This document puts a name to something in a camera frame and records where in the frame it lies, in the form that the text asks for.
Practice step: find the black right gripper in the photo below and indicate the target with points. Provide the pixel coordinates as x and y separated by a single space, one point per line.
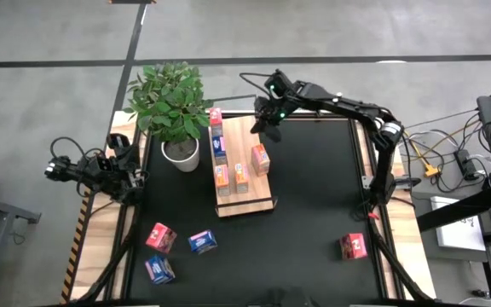
279 102

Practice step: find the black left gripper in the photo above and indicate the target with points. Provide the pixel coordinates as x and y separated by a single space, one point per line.
127 177

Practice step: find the orange Mini Wheats box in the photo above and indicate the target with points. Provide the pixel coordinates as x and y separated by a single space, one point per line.
260 158
222 179
241 177

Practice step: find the red cereal box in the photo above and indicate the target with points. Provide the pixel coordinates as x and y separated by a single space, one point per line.
160 238
353 246
215 117

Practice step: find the blue Frosted Flakes box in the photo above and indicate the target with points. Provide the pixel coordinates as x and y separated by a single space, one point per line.
159 269
219 149
202 241

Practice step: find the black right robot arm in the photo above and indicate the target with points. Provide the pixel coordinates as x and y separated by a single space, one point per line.
356 106

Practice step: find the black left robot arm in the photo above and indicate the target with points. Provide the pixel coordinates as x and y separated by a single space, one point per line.
79 170

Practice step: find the white ribbed plant pot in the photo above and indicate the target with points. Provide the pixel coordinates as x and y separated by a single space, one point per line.
181 164

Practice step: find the green leafy plant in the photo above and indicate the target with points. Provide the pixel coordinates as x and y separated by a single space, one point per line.
169 102

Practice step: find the yellow black hazard tape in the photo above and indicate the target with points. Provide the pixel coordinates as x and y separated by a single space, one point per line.
77 247

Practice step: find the yellow plug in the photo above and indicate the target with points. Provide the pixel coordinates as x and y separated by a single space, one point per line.
431 171

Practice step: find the black power strip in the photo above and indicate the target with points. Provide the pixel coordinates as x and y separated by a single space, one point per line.
466 164

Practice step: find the black metal beam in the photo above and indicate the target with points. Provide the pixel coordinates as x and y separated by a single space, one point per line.
463 209

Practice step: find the white flat box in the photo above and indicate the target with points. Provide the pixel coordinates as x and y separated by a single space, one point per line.
458 226

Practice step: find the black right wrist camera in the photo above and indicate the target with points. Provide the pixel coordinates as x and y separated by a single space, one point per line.
273 134

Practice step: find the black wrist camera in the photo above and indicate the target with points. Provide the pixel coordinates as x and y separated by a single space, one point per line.
273 134
117 140

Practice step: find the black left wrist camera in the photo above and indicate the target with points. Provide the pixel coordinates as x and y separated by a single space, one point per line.
117 140

